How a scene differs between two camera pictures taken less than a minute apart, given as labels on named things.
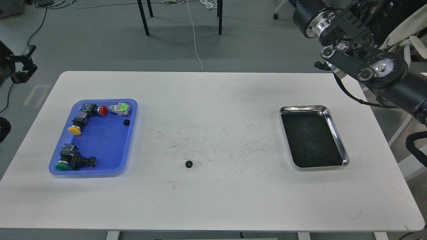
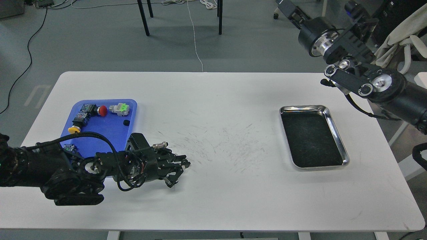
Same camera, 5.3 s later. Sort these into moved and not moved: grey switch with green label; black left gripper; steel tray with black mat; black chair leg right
Moved: black left gripper
Not moved: black chair leg right; steel tray with black mat; grey switch with green label
